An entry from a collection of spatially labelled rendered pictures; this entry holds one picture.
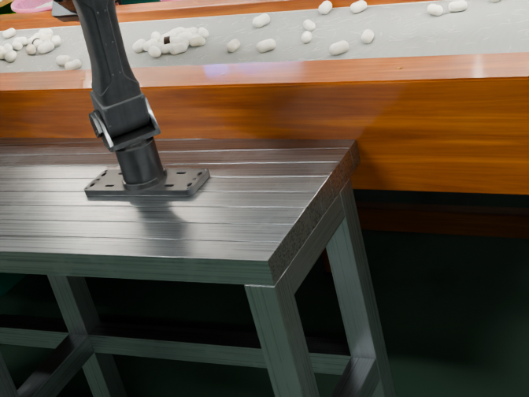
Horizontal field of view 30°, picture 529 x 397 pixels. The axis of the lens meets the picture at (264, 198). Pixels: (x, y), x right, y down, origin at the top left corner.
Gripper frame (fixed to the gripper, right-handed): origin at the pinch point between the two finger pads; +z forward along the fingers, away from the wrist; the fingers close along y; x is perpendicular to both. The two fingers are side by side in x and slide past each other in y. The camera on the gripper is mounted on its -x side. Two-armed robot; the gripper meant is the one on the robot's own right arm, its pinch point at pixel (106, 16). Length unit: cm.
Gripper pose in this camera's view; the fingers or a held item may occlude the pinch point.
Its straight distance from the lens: 183.6
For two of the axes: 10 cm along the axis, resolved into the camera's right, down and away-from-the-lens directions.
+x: -0.9, 9.8, -1.9
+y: -9.0, -0.1, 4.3
